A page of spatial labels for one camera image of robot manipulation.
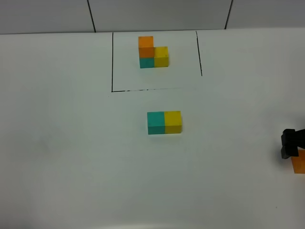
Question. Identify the yellow template cube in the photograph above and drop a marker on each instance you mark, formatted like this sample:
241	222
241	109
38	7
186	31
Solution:
161	56

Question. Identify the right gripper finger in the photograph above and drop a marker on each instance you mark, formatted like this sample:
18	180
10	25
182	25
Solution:
292	140

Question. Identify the orange template cube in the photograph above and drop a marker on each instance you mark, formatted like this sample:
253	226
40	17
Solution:
146	46

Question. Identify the teal template cube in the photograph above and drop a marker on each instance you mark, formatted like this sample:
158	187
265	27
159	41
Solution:
146	62

